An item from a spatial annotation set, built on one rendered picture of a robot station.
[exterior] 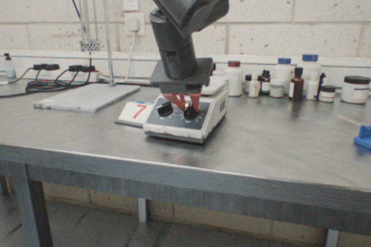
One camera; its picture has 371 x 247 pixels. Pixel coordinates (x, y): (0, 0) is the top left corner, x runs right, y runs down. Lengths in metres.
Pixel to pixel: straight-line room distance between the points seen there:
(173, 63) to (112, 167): 0.20
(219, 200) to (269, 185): 0.11
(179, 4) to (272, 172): 0.28
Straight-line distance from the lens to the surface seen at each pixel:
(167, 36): 0.41
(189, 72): 0.45
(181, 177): 0.45
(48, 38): 1.40
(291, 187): 0.44
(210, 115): 0.53
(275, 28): 1.06
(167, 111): 0.55
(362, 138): 0.62
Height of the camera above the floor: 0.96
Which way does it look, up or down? 17 degrees down
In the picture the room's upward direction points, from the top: straight up
